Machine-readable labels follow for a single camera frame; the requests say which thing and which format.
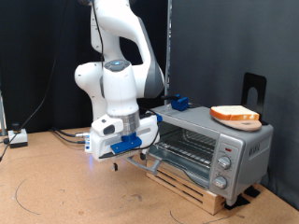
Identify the silver metal rod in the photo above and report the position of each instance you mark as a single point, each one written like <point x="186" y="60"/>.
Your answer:
<point x="2" y="118"/>

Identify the round wooden cutting board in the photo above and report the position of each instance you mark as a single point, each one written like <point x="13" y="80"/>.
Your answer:
<point x="246" y="126"/>

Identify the black metal bookend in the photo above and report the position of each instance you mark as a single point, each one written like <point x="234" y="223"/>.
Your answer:
<point x="249" y="81"/>

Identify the white emergency stop button box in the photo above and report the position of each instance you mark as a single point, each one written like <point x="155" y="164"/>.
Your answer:
<point x="18" y="138"/>

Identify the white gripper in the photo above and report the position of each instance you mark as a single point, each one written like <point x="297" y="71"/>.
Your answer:
<point x="99" y="147"/>

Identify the wooden slatted base block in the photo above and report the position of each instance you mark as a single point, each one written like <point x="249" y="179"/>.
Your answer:
<point x="215" y="202"/>

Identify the white bread slice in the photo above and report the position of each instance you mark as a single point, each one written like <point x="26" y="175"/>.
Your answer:
<point x="233" y="112"/>

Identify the silver oven knob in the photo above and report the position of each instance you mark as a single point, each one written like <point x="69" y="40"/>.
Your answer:
<point x="220" y="182"/>
<point x="224" y="162"/>

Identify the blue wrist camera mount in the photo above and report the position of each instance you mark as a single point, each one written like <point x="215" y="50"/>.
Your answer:
<point x="126" y="143"/>

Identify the black backdrop curtain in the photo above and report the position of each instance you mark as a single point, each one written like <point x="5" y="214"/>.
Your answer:
<point x="25" y="46"/>

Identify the silver toaster oven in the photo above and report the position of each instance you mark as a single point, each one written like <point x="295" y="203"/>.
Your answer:
<point x="249" y="149"/>

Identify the black foam wedge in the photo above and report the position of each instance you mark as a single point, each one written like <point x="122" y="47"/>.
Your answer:
<point x="238" y="202"/>
<point x="253" y="192"/>

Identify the grey backdrop curtain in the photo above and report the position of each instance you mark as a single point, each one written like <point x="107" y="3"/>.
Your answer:
<point x="233" y="37"/>

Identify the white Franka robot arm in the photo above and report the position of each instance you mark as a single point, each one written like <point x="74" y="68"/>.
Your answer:
<point x="120" y="90"/>

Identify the vertical metal pole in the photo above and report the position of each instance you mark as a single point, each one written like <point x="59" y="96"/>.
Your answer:
<point x="169" y="31"/>

